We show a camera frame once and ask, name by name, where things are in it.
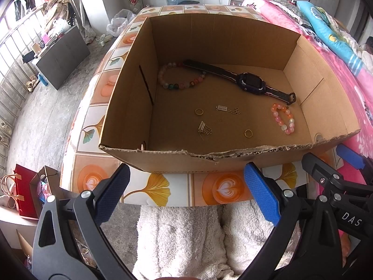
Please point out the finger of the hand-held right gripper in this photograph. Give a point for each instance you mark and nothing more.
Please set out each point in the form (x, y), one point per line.
(349, 154)
(323, 172)

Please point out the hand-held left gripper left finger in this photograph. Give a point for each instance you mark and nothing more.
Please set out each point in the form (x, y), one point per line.
(112, 192)

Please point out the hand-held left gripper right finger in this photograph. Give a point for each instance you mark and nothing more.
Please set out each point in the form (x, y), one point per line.
(260, 192)

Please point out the brown cardboard box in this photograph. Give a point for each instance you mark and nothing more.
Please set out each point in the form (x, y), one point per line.
(227, 43)

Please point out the pink floral blanket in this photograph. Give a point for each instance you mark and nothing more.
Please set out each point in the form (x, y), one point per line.
(349, 93)

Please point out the leaf and coffee pattern tablecloth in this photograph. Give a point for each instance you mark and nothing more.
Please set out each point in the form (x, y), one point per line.
(174, 186)

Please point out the brown paper bag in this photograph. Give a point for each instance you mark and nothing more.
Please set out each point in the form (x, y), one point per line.
(49, 178)

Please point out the white fluffy garment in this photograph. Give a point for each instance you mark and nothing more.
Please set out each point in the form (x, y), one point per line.
(180, 239)

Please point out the red gift bag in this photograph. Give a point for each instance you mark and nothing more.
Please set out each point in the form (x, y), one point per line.
(26, 192)

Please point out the blue quilt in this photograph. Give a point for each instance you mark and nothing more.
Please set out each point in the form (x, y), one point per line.
(323, 26)

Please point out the blue bottle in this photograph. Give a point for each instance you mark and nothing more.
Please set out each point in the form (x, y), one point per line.
(43, 80)

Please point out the pair of sandals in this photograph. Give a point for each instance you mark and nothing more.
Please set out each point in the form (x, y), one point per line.
(32, 83)

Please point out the grey cabinet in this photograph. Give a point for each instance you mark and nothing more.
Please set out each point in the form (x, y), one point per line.
(64, 55)

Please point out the metal balcony railing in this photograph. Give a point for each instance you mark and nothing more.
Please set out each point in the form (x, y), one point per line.
(11, 64)

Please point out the white plastic bag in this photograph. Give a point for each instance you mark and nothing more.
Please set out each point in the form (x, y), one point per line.
(119, 23)

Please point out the heap of clothes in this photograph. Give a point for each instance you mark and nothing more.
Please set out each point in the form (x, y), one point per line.
(58, 1)

